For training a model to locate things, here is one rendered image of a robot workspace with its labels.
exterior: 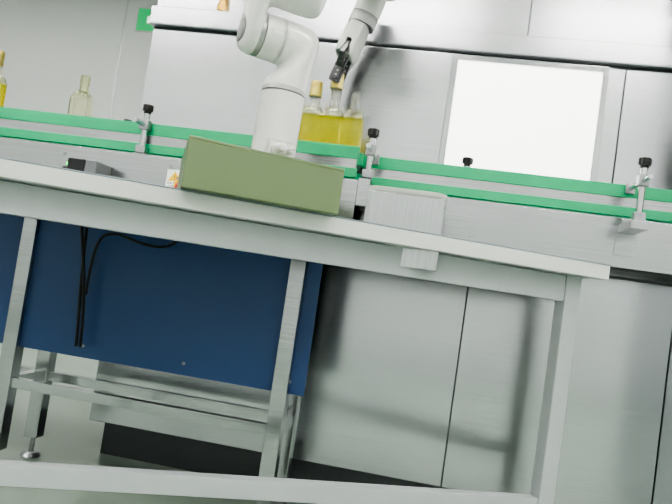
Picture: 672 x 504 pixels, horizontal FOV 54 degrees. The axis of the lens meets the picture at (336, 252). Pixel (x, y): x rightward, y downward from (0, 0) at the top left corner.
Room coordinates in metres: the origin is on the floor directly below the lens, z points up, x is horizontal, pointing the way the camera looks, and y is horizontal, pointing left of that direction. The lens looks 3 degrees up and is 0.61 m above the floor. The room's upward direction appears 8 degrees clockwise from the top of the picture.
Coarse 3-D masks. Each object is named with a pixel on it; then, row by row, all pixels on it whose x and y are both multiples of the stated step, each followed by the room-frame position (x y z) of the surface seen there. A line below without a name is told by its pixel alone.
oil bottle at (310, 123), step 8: (312, 104) 1.80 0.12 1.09; (304, 112) 1.79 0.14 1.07; (312, 112) 1.78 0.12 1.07; (320, 112) 1.78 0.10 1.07; (304, 120) 1.78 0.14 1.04; (312, 120) 1.78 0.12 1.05; (320, 120) 1.79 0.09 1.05; (304, 128) 1.78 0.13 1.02; (312, 128) 1.78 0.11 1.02; (304, 136) 1.78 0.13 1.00; (312, 136) 1.78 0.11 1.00
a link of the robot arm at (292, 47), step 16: (272, 16) 1.34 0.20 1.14; (272, 32) 1.34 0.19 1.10; (288, 32) 1.35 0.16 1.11; (304, 32) 1.37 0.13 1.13; (272, 48) 1.35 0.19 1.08; (288, 48) 1.36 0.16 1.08; (304, 48) 1.37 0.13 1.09; (288, 64) 1.37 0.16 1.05; (304, 64) 1.37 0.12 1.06; (272, 80) 1.36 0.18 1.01; (288, 80) 1.36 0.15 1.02; (304, 80) 1.38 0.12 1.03; (304, 96) 1.39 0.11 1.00
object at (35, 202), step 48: (0, 192) 1.22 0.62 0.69; (48, 192) 1.24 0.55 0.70; (192, 240) 1.31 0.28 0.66; (240, 240) 1.33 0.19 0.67; (288, 240) 1.36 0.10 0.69; (336, 240) 1.39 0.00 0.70; (480, 288) 1.50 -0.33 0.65; (528, 288) 1.51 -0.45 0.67; (576, 288) 1.54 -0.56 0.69; (0, 480) 1.24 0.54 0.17; (48, 480) 1.26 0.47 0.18; (96, 480) 1.28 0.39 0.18; (144, 480) 1.30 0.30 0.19; (192, 480) 1.33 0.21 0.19; (240, 480) 1.35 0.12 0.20; (288, 480) 1.39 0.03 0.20
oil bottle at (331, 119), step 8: (328, 112) 1.78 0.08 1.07; (336, 112) 1.77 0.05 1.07; (328, 120) 1.77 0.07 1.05; (336, 120) 1.77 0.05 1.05; (320, 128) 1.78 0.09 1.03; (328, 128) 1.77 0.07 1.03; (336, 128) 1.77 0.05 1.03; (320, 136) 1.78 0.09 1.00; (328, 136) 1.77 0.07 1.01; (336, 136) 1.77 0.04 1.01
